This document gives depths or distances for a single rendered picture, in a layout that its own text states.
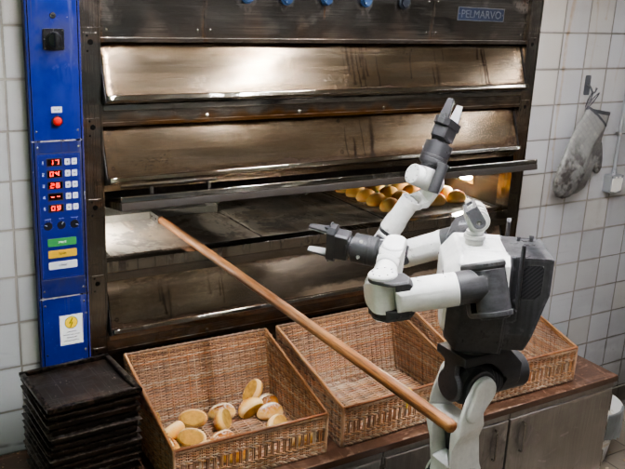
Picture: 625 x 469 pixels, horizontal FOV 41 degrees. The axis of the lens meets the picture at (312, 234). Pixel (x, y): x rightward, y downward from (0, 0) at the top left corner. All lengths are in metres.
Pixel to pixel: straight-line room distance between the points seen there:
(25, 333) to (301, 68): 1.29
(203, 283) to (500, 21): 1.60
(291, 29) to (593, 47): 1.53
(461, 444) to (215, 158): 1.23
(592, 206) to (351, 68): 1.58
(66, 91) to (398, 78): 1.26
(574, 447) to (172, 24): 2.34
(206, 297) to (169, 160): 0.53
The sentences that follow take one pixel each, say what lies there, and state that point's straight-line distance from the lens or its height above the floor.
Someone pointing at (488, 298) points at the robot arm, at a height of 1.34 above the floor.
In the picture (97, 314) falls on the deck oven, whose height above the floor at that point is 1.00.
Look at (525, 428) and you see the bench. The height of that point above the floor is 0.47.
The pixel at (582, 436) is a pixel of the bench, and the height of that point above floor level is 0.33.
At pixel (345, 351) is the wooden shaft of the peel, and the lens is 2.14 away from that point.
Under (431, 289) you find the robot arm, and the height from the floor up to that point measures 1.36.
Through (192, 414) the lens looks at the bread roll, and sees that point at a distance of 2.98.
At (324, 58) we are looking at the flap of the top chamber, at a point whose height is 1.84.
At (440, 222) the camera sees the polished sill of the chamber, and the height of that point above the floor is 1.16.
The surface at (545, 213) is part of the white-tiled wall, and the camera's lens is 3.94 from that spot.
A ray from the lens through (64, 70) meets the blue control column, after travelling 2.62.
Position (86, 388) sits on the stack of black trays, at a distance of 2.63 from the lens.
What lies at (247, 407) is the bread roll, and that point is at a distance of 3.02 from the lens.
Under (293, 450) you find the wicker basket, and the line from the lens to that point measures 2.81.
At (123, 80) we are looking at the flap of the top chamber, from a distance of 2.71.
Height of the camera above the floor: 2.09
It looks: 17 degrees down
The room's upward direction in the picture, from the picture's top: 3 degrees clockwise
